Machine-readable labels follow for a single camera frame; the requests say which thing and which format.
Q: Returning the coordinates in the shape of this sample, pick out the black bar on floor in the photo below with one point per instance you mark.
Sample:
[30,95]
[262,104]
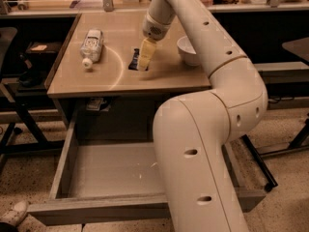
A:
[271,182]

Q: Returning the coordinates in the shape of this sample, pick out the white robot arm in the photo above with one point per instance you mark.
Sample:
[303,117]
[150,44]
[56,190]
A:
[209,113]

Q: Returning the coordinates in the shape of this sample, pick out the open grey top drawer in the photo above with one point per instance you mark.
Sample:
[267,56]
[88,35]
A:
[108,171]

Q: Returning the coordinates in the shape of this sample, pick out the grey drawer cabinet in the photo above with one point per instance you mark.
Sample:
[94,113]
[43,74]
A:
[110,76]

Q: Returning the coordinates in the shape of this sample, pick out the dark blue snack bar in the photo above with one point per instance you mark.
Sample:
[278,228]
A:
[133,60]

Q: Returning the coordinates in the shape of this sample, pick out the white label under tabletop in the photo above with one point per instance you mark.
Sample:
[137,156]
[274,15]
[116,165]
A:
[94,104]

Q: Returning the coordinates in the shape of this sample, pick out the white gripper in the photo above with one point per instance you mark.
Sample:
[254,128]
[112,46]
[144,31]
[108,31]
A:
[154,29]

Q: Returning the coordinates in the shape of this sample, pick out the white ceramic bowl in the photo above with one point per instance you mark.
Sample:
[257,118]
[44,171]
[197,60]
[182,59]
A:
[187,52]

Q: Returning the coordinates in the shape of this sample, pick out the clear plastic water bottle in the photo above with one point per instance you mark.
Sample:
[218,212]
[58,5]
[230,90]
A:
[91,48]

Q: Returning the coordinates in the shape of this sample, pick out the black chair frame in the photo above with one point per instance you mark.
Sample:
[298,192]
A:
[7,35]

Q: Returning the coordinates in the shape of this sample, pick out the white shoe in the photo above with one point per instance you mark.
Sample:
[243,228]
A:
[16,214]

